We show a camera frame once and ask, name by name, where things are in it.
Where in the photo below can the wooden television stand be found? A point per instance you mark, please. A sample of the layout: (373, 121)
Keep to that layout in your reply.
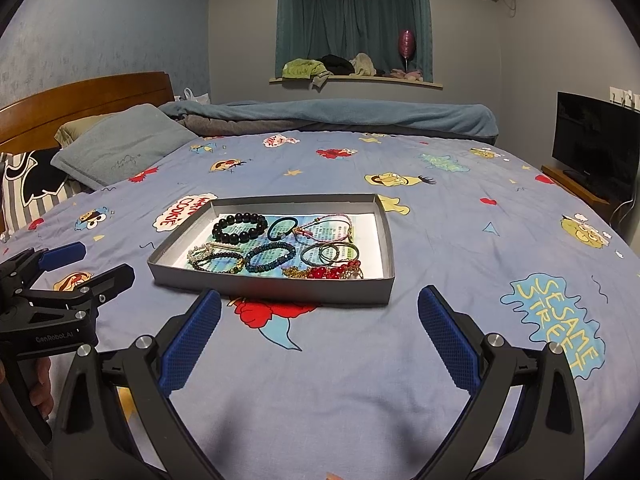
(575, 182)

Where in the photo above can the person's left hand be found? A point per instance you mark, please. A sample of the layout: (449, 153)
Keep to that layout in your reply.
(42, 385)

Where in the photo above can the cartoon printed bedsheet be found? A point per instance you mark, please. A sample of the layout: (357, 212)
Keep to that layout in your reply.
(475, 260)

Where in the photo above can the white plastic bag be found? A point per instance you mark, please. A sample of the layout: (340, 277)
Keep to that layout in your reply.
(196, 96)

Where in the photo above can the teal curtain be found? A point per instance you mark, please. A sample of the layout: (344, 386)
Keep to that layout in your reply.
(350, 10)

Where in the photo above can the olive pillow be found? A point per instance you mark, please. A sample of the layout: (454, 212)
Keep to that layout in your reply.
(75, 127)

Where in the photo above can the beige cloth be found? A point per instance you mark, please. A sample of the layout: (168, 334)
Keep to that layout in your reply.
(364, 62)

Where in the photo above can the black television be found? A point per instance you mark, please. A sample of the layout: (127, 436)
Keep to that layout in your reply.
(595, 145)

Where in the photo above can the wooden headboard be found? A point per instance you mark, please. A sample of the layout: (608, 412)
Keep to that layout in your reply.
(100, 95)

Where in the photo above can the black cloth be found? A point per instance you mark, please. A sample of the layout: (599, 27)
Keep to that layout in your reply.
(337, 62)

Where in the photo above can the green cloth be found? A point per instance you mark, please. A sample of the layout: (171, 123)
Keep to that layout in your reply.
(300, 67)

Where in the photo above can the blue blanket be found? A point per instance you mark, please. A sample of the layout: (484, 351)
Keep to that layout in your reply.
(375, 115)

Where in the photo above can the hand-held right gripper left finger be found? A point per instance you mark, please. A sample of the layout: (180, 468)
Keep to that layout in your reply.
(190, 340)

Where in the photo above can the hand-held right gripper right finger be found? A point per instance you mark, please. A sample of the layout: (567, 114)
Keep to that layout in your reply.
(445, 340)

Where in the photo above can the striped black white pillow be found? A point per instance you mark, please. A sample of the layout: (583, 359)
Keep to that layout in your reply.
(35, 185)

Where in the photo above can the window sill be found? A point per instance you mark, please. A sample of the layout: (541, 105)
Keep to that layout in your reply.
(360, 81)

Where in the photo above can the grey cardboard tray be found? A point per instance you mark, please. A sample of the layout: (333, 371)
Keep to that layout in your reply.
(270, 292)

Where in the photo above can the grey pillow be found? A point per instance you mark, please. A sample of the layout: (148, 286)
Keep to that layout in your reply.
(125, 145)

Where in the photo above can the pink cloth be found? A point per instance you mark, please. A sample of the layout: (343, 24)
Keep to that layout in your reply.
(407, 75)

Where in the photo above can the pink balloon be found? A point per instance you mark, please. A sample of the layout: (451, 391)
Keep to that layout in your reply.
(407, 45)

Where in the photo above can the white wall socket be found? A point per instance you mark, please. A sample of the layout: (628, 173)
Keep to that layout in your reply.
(625, 97)

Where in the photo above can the grey blanket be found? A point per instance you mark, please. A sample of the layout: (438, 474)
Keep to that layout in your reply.
(230, 127)

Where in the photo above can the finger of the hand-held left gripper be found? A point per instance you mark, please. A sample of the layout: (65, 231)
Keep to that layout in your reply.
(112, 282)
(62, 255)

